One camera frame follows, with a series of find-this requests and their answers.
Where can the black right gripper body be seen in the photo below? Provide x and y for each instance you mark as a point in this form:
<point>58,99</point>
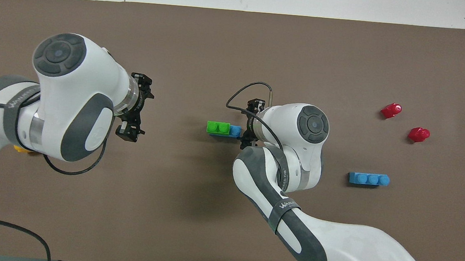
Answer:
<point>249,127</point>

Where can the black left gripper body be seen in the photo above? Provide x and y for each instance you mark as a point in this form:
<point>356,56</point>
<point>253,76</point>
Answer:
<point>135,108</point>

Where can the blue three-stud brick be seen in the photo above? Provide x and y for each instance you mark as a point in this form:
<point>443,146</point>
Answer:
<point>369,179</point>
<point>235,130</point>

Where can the plain green two-stud brick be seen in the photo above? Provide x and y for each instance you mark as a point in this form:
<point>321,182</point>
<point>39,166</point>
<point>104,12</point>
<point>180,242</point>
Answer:
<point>218,127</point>

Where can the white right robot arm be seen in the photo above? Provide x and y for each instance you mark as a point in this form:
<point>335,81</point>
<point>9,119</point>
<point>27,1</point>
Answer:
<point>303,181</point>

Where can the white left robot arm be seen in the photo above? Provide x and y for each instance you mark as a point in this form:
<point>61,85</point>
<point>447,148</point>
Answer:
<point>64,105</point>

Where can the brown table mat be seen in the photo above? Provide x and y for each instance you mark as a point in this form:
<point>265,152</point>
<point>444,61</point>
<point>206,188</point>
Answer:
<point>205,53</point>

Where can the yellow two-stud brick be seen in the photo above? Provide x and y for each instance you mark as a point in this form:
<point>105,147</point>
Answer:
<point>21,149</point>

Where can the red single-stud brick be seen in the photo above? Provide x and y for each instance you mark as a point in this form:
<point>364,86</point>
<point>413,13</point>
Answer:
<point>391,110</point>
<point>419,134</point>

